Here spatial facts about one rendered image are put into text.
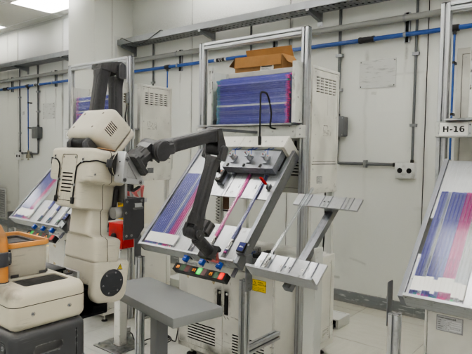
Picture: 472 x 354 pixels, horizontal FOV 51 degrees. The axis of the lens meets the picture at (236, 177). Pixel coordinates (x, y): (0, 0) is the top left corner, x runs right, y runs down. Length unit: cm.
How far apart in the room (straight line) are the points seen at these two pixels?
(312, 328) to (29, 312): 122
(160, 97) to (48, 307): 248
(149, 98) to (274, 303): 191
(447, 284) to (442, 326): 36
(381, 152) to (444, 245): 208
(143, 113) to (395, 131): 192
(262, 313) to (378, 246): 165
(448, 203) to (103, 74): 155
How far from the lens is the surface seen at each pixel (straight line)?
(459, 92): 249
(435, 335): 227
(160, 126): 385
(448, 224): 209
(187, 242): 256
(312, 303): 226
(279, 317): 267
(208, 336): 297
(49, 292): 165
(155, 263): 393
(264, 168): 255
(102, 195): 193
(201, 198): 214
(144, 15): 592
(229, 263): 234
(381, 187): 402
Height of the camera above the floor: 123
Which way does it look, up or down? 3 degrees down
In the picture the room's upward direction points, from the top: 1 degrees clockwise
